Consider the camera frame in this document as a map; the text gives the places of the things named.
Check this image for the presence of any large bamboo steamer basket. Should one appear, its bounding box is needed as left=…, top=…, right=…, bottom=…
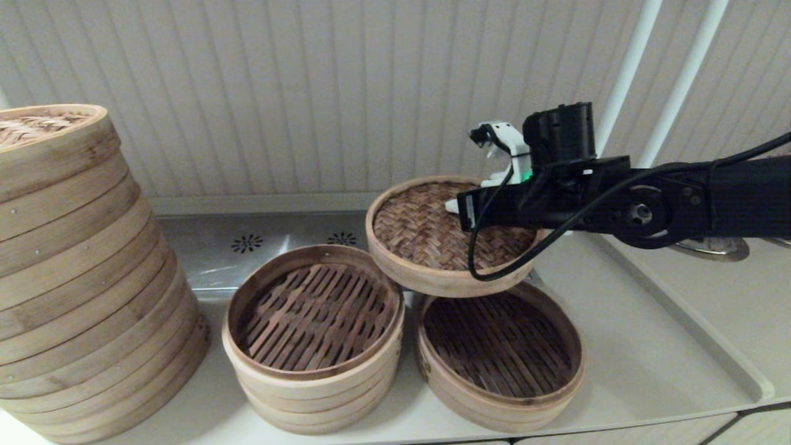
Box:
left=0, top=269, right=200, bottom=383
left=0, top=212, right=180, bottom=341
left=0, top=354, right=211, bottom=444
left=0, top=147, right=155, bottom=279
left=0, top=311, right=212, bottom=410

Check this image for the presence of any stainless steel steam plate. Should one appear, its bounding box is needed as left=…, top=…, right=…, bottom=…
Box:
left=154, top=211, right=544, bottom=300

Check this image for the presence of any woven bamboo steamer lid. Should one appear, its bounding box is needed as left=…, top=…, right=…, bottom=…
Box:
left=365, top=176, right=549, bottom=299

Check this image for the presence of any black cable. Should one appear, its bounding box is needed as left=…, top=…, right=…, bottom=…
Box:
left=467, top=127, right=791, bottom=282

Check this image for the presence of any beige cabinet door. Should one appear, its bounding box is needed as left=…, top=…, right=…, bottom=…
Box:
left=704, top=403, right=791, bottom=445

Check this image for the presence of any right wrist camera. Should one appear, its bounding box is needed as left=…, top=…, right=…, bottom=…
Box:
left=468, top=102, right=597, bottom=186

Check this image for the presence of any large woven bamboo lid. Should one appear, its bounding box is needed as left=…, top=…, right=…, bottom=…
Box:
left=0, top=104, right=123, bottom=205

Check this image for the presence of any small bamboo steamer basket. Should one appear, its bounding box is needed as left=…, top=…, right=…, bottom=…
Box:
left=221, top=245, right=406, bottom=413
left=241, top=365, right=399, bottom=435
left=415, top=281, right=586, bottom=434

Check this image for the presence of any white metal pole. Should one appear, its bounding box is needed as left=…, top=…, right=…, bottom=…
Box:
left=594, top=0, right=664, bottom=155
left=638, top=0, right=730, bottom=169

